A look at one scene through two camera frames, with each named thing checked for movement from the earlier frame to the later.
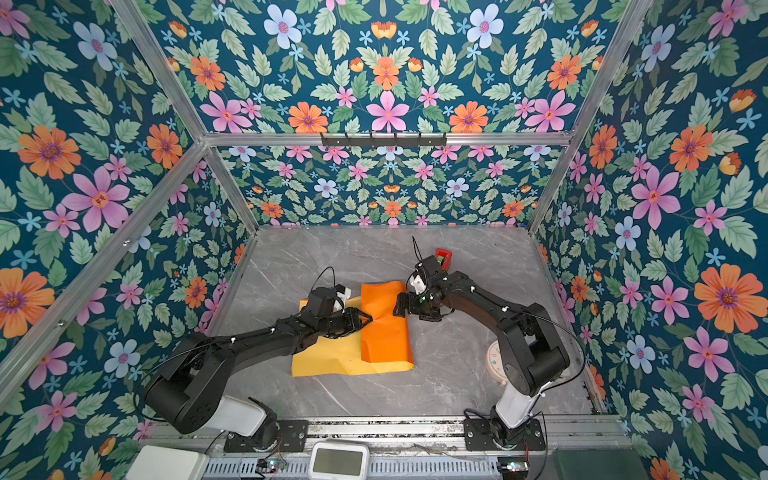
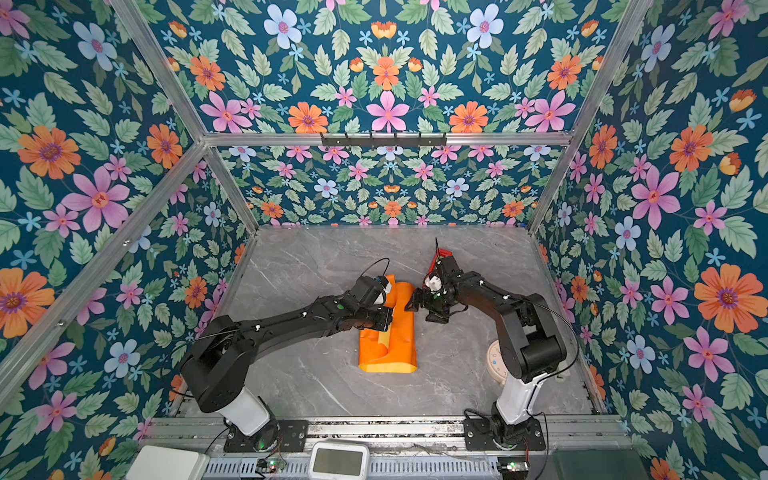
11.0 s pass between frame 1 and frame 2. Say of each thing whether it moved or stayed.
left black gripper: moved
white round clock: stayed
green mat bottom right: stayed
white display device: stayed
